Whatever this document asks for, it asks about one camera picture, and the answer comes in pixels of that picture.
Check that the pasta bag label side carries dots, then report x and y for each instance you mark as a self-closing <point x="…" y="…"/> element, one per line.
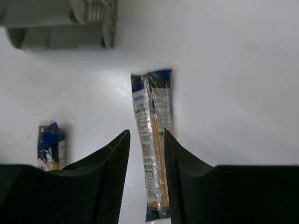
<point x="151" y="95"/>

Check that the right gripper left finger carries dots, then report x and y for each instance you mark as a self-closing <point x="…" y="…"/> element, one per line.
<point x="88" y="191"/>

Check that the blue yellow spaghetti bag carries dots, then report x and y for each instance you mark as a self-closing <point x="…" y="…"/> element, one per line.
<point x="51" y="147"/>

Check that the grey three-tier tray shelf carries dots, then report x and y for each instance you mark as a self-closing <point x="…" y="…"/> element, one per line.
<point x="59" y="24"/>

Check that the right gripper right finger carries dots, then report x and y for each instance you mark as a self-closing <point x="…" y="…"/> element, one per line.
<point x="228" y="194"/>

